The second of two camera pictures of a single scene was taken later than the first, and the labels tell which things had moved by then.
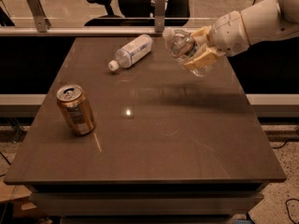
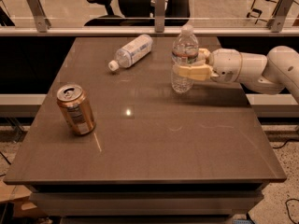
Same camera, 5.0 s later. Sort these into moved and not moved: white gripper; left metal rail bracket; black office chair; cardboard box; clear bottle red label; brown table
Moved: clear bottle red label; white gripper
Not moved: left metal rail bracket; brown table; cardboard box; black office chair
